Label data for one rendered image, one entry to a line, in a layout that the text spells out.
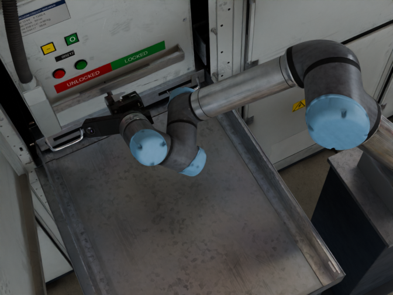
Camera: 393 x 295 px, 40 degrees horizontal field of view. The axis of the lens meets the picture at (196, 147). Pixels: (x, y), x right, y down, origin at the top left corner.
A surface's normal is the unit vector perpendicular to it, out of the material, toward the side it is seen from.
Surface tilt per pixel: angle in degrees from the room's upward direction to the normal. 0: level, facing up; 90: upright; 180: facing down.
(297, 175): 0
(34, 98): 61
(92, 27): 90
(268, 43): 90
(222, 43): 90
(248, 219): 0
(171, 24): 90
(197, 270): 0
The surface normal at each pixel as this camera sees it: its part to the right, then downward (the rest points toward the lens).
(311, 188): -0.04, -0.50
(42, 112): 0.45, 0.76
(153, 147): 0.36, 0.41
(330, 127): -0.13, 0.80
